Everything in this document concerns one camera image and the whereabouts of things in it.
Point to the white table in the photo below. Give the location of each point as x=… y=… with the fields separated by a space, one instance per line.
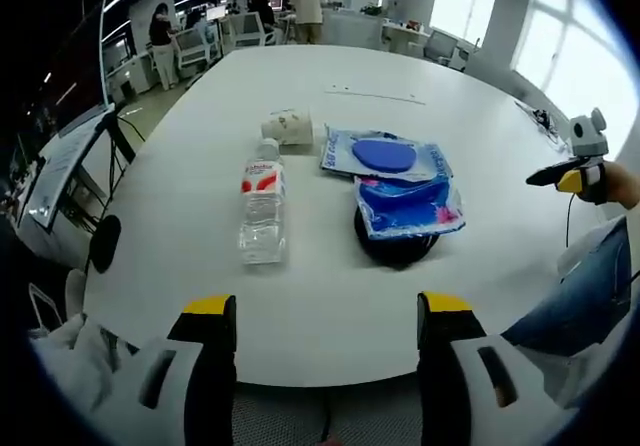
x=320 y=316

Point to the black round bowl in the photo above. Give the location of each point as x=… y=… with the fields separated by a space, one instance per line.
x=395 y=248

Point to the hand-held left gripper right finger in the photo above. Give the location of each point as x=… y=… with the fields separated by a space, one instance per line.
x=480 y=376

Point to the white paper cup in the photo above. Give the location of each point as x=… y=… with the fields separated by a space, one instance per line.
x=287 y=128

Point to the white chair frame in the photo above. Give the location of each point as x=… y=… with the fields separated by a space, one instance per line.
x=45 y=311

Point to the blue and pink plastic packet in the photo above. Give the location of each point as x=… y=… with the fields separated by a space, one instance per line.
x=407 y=208

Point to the blue disc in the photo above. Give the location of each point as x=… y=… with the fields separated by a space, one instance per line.
x=385 y=155

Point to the white office chair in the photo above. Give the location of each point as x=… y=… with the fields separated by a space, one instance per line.
x=192 y=48
x=247 y=30
x=442 y=46

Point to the clear plastic water bottle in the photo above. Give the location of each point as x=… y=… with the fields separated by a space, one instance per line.
x=263 y=206

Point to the small cluttered items on table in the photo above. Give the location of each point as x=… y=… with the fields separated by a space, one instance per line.
x=542 y=118

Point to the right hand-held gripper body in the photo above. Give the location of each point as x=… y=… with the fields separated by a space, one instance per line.
x=590 y=138

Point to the person's right hand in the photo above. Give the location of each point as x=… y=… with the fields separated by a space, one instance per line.
x=622 y=186

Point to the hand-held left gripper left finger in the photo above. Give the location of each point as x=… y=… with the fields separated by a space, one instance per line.
x=165 y=376

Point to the black round stool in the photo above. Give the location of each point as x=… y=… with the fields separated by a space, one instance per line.
x=104 y=243

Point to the person's jeans leg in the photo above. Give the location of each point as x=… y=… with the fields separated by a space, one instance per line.
x=580 y=296

